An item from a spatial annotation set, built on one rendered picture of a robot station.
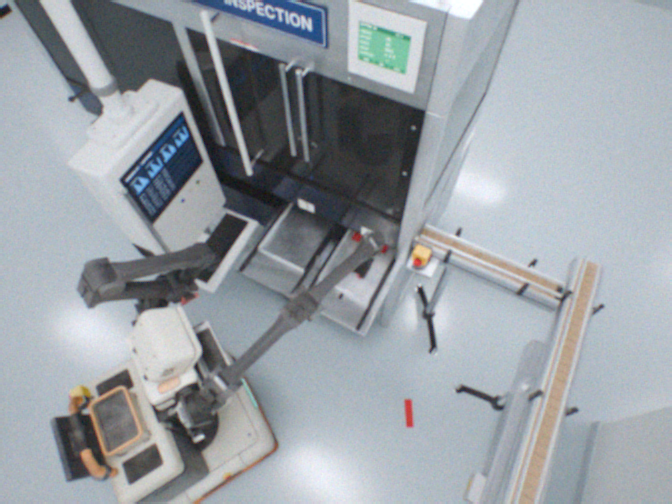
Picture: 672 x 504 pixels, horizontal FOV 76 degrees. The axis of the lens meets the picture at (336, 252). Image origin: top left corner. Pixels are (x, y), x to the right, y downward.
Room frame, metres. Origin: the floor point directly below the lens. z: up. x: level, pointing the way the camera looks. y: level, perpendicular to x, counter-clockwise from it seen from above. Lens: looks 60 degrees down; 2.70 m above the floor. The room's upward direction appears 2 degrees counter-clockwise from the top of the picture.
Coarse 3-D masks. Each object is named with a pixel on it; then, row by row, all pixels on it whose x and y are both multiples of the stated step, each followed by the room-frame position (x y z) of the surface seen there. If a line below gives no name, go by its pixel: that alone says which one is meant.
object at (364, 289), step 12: (348, 240) 1.10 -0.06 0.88; (336, 252) 1.03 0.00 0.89; (348, 252) 1.03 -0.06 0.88; (336, 264) 0.97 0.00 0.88; (372, 264) 0.96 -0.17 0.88; (384, 264) 0.96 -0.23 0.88; (324, 276) 0.91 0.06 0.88; (348, 276) 0.90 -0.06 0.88; (372, 276) 0.90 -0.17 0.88; (336, 288) 0.84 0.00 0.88; (348, 288) 0.84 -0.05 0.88; (360, 288) 0.84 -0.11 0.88; (372, 288) 0.84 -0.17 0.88
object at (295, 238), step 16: (288, 208) 1.30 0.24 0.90; (288, 224) 1.21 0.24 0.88; (304, 224) 1.20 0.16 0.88; (320, 224) 1.20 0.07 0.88; (272, 240) 1.11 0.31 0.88; (288, 240) 1.11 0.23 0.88; (304, 240) 1.11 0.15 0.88; (320, 240) 1.11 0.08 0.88; (272, 256) 1.02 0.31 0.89; (288, 256) 1.02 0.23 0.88; (304, 256) 1.02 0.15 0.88
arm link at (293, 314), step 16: (288, 304) 0.52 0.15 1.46; (304, 304) 0.54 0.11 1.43; (288, 320) 0.47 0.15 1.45; (304, 320) 0.48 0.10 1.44; (272, 336) 0.44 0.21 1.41; (256, 352) 0.40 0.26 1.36; (224, 368) 0.38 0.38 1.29; (240, 368) 0.37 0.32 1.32; (240, 384) 0.33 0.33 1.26; (224, 400) 0.28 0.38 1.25
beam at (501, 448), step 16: (528, 352) 0.61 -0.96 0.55; (528, 368) 0.54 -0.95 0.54; (512, 384) 0.48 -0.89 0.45; (512, 400) 0.38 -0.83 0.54; (512, 416) 0.31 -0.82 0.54; (496, 432) 0.25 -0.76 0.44; (512, 432) 0.24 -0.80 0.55; (496, 448) 0.18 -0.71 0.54; (496, 464) 0.11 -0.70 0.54; (496, 480) 0.05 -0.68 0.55; (496, 496) -0.01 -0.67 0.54
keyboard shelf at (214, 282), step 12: (240, 216) 1.32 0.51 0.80; (252, 228) 1.24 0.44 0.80; (204, 240) 1.18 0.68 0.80; (240, 240) 1.17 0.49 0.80; (228, 252) 1.10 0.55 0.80; (240, 252) 1.10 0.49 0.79; (228, 264) 1.03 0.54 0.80; (216, 276) 0.96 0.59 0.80; (204, 288) 0.90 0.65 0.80; (216, 288) 0.90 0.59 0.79
